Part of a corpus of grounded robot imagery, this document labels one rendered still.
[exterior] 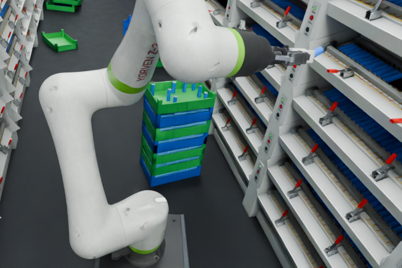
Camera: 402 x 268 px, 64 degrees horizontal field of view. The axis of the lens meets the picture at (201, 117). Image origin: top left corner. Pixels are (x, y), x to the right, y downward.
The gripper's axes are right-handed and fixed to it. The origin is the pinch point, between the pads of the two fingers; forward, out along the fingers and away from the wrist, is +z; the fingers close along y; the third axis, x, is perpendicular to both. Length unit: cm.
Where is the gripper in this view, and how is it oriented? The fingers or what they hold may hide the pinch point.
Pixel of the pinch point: (301, 55)
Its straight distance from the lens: 83.4
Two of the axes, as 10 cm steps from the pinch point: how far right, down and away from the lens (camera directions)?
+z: 7.5, -1.1, 6.6
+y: -6.5, -3.1, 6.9
